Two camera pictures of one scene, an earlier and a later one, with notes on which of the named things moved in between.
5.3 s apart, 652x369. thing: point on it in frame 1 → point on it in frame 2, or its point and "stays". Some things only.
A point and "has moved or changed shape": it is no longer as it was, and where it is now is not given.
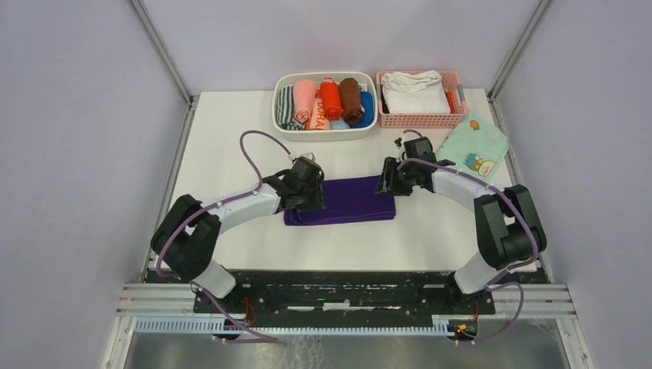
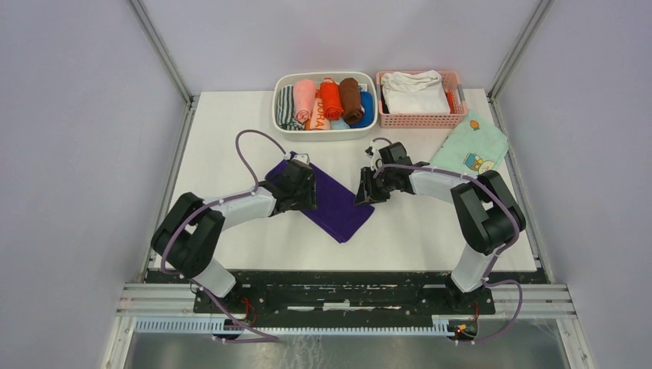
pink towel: (304, 99) stays
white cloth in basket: (417, 92) stays
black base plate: (335, 291) stays
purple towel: (347, 200) has moved or changed shape
